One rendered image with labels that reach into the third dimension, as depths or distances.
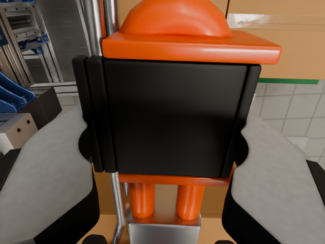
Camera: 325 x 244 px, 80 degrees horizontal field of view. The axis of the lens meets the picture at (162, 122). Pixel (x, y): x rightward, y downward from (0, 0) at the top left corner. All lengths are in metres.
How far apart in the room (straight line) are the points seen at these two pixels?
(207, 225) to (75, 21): 1.09
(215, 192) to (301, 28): 0.66
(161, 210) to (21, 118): 0.45
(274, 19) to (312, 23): 0.14
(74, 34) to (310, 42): 1.08
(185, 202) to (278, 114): 1.60
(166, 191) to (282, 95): 1.52
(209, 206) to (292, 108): 1.39
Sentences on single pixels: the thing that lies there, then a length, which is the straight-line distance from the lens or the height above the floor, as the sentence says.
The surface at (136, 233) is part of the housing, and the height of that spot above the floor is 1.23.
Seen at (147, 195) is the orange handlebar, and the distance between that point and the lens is 0.16.
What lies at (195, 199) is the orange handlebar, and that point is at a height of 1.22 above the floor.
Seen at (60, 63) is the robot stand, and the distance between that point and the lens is 1.31.
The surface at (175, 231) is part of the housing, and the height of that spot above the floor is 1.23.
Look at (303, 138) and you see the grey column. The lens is 1.96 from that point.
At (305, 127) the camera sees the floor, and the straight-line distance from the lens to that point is 1.91.
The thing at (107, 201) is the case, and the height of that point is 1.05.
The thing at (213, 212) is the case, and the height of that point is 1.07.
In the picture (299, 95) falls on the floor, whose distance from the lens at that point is 1.73.
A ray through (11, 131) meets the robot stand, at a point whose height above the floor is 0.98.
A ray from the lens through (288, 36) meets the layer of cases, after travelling 0.90.
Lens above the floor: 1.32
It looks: 58 degrees down
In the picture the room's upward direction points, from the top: 177 degrees counter-clockwise
